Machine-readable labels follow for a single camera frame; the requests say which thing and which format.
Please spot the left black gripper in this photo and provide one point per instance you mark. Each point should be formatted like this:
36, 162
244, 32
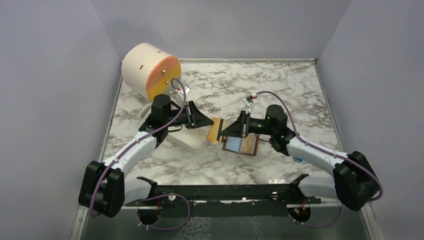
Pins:
194, 118

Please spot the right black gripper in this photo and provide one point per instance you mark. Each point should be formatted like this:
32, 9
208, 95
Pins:
240, 128

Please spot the brown leather card holder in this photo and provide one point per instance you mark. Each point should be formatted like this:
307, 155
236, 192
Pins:
232, 144

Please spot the gold credit card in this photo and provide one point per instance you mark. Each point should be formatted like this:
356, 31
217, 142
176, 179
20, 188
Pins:
214, 134
248, 144

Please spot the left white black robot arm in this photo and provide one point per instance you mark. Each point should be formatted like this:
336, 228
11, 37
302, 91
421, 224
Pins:
104, 189

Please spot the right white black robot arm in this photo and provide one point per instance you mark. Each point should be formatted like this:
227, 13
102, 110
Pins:
351, 179

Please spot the white rectangular plastic tray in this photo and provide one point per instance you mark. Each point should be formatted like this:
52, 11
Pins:
192, 139

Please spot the round cream drawer cabinet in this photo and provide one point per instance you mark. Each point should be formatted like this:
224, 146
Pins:
148, 70

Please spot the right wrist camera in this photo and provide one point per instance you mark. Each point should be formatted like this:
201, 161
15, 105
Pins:
248, 100

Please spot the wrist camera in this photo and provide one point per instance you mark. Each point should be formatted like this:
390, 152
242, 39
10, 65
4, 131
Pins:
248, 100
183, 93

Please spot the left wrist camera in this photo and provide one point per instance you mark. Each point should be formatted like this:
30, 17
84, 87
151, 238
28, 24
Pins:
183, 93

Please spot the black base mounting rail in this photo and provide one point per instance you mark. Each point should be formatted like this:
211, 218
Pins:
234, 200

